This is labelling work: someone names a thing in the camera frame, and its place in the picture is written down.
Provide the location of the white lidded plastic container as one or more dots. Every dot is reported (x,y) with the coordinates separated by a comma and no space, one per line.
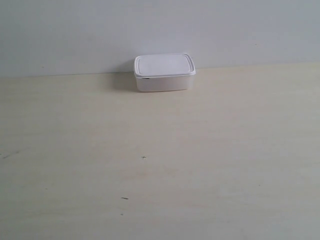
(164,72)

